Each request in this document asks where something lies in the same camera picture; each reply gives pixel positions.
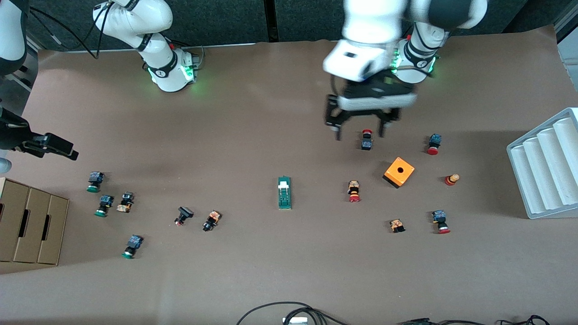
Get green load switch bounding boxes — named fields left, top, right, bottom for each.
left=277, top=176, right=292, bottom=210

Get grey metal side rack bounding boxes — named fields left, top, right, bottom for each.
left=0, top=43, right=41, bottom=95

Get brown paper table cover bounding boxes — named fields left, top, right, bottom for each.
left=0, top=25, right=578, bottom=325

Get black cable with plug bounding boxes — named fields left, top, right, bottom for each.
left=397, top=318, right=495, bottom=325

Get grey white side cabinet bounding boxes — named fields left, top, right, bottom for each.
left=555, top=9, right=578, bottom=61

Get black switch red white base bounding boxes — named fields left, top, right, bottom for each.
left=174, top=206, right=194, bottom=226

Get black tangled cable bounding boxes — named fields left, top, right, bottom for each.
left=497, top=315, right=551, bottom=325

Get grey plastic slotted tray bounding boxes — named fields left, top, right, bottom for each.
left=506, top=107, right=578, bottom=220

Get green mushroom push button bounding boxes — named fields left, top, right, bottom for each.
left=94, top=195, right=114, bottom=218
left=121, top=234, right=144, bottom=260
left=87, top=171, right=105, bottom=193

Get orange button enclosure box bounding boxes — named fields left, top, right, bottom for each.
left=383, top=157, right=415, bottom=189

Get black looped cable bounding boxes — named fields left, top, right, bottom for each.
left=236, top=302, right=350, bottom=325

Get black beige switch block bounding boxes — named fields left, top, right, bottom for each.
left=116, top=191, right=135, bottom=214

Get black selector switch orange base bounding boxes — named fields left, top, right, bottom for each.
left=202, top=210, right=222, bottom=232

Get brown cardboard compartment box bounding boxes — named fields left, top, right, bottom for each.
left=0, top=177, right=70, bottom=266

